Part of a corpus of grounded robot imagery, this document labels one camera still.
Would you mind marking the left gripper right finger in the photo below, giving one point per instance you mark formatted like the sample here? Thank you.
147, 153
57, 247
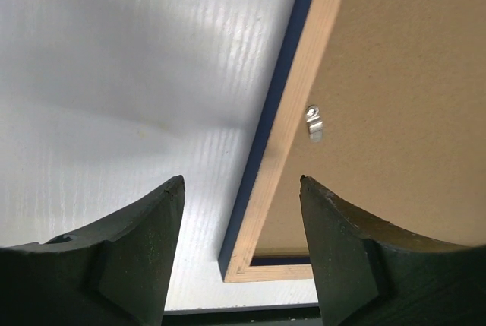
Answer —
368, 271

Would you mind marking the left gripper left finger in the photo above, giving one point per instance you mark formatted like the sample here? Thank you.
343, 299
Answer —
114, 271

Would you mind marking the brown cardboard backing board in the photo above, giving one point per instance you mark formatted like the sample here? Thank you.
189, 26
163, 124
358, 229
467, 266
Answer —
401, 92

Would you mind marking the blue wooden picture frame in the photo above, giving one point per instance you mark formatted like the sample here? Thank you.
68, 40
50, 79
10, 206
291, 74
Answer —
298, 61

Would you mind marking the silver metal retaining clip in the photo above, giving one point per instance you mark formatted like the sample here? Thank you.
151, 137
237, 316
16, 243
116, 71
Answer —
314, 123

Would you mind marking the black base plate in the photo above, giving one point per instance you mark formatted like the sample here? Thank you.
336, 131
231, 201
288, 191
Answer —
306, 315

